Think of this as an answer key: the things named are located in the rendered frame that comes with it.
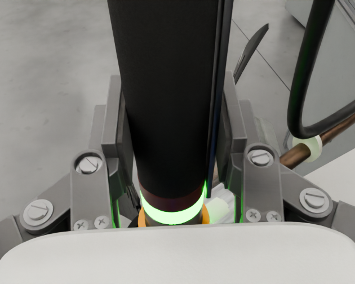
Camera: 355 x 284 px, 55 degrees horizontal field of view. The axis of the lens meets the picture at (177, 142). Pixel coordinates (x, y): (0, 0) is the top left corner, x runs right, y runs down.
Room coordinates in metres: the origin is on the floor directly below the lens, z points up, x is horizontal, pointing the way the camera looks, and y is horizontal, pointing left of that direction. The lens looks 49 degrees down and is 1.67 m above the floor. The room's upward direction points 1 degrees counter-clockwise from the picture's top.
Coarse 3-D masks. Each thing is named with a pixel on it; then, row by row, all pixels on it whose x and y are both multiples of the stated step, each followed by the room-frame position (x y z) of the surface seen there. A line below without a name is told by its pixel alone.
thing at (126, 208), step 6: (132, 186) 0.34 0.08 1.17; (132, 192) 0.33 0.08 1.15; (120, 198) 0.41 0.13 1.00; (126, 198) 0.38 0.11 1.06; (132, 198) 0.33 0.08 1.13; (138, 198) 0.31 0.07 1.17; (120, 204) 0.41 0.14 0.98; (126, 204) 0.38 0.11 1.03; (132, 204) 0.34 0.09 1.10; (138, 204) 0.30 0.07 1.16; (120, 210) 0.40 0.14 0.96; (126, 210) 0.38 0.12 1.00; (132, 210) 0.35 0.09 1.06; (138, 210) 0.31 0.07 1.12; (126, 216) 0.38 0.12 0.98; (132, 216) 0.35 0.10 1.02
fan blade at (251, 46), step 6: (258, 30) 0.43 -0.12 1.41; (264, 30) 0.40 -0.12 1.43; (252, 36) 0.45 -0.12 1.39; (258, 36) 0.40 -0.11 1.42; (252, 42) 0.41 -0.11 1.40; (258, 42) 0.38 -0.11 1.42; (246, 48) 0.44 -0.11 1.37; (252, 48) 0.38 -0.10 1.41; (246, 54) 0.40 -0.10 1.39; (252, 54) 0.37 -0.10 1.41; (240, 60) 0.45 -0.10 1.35; (246, 60) 0.37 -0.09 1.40; (240, 66) 0.39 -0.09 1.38; (234, 72) 0.44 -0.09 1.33; (240, 72) 0.36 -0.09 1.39; (234, 78) 0.38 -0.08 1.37
